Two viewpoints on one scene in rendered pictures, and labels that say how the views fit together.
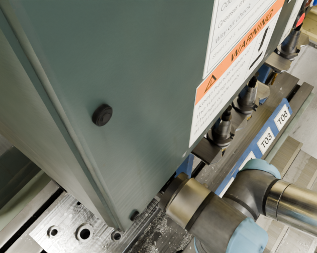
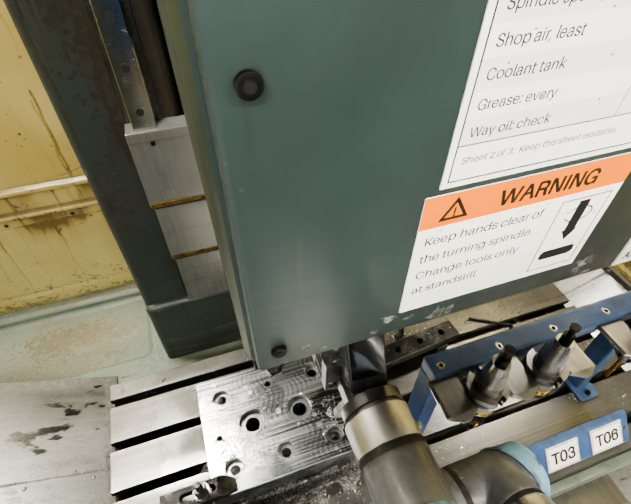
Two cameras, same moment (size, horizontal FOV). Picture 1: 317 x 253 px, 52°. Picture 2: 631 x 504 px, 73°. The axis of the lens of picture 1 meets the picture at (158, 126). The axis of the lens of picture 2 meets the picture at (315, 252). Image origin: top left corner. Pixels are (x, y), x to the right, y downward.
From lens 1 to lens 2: 10 cm
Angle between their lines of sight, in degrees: 23
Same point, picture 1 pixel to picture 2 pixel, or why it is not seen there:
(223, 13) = (490, 88)
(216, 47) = (471, 147)
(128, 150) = (286, 204)
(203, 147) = (452, 392)
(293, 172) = not seen: outside the picture
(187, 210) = (372, 435)
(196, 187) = (402, 415)
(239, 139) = (521, 431)
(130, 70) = (308, 51)
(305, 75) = not seen: outside the picture
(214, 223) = (400, 476)
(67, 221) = (242, 396)
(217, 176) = not seen: hidden behind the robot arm
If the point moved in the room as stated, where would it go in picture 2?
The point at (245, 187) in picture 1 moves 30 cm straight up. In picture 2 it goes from (482, 472) to (610, 324)
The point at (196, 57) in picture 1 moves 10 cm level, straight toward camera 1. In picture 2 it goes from (431, 134) to (286, 244)
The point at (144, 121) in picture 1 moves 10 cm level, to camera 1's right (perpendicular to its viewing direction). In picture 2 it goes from (320, 173) to (547, 251)
